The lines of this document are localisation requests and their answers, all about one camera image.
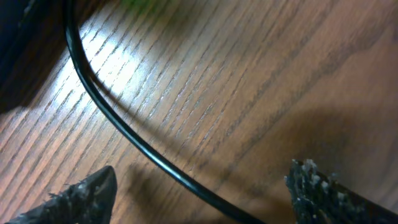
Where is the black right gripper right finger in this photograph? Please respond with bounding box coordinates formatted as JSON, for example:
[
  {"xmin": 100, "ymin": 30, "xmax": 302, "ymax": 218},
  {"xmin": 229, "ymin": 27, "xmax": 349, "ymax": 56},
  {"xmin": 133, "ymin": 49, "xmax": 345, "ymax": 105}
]
[{"xmin": 284, "ymin": 159, "xmax": 397, "ymax": 224}]

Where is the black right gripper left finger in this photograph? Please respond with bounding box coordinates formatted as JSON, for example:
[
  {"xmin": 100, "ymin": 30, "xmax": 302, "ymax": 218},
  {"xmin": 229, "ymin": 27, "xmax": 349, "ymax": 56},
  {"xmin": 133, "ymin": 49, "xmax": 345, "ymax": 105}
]
[{"xmin": 8, "ymin": 166, "xmax": 118, "ymax": 224}]

